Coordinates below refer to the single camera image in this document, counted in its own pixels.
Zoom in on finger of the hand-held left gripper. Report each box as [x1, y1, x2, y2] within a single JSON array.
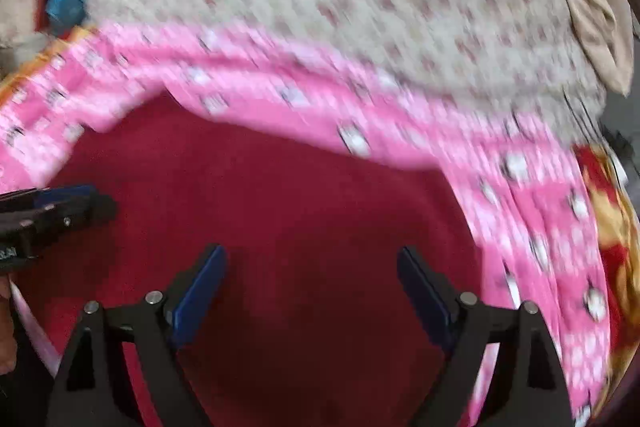
[[27, 184, 119, 238]]

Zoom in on black cables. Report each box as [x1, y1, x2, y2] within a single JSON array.
[[561, 91, 632, 188]]

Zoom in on pink penguin print blanket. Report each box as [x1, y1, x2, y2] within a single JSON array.
[[0, 21, 617, 427]]

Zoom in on beige cloth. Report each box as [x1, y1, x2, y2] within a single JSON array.
[[470, 0, 637, 96]]

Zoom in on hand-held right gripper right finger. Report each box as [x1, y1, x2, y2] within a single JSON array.
[[397, 246, 576, 427]]

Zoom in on blue plastic bag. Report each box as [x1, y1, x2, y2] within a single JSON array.
[[44, 0, 90, 38]]

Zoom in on dark red sweater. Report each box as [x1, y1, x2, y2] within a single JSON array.
[[10, 91, 501, 427]]

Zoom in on floral print quilt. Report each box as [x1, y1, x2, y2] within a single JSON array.
[[86, 0, 608, 148]]

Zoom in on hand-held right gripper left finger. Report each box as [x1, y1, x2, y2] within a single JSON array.
[[46, 244, 228, 427]]

